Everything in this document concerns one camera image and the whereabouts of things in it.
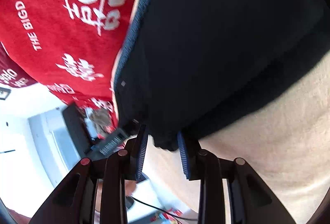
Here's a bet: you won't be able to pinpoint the black cable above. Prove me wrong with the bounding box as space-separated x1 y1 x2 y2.
126 194 199 220

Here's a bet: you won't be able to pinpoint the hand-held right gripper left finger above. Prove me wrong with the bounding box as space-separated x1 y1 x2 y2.
29 125 149 224

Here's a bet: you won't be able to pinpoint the black framed wall picture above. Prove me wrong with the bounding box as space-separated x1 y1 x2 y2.
0 87 12 101

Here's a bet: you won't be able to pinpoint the beige bed sheet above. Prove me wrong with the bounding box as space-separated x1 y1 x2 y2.
141 51 330 224

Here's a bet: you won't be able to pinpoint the red printed blanket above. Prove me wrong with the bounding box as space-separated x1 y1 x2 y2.
0 0 155 134

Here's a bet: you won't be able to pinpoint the dark navy pants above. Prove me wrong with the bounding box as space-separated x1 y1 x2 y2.
113 0 330 151

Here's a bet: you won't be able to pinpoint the dark red printed pillow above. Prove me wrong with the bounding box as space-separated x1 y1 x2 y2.
0 42 39 89

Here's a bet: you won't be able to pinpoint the white door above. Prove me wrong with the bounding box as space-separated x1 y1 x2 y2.
28 108 83 187

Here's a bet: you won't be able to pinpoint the black television screen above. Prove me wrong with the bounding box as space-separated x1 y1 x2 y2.
62 102 94 155

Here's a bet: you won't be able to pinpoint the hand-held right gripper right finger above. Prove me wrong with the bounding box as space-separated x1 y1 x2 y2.
177 131 297 224

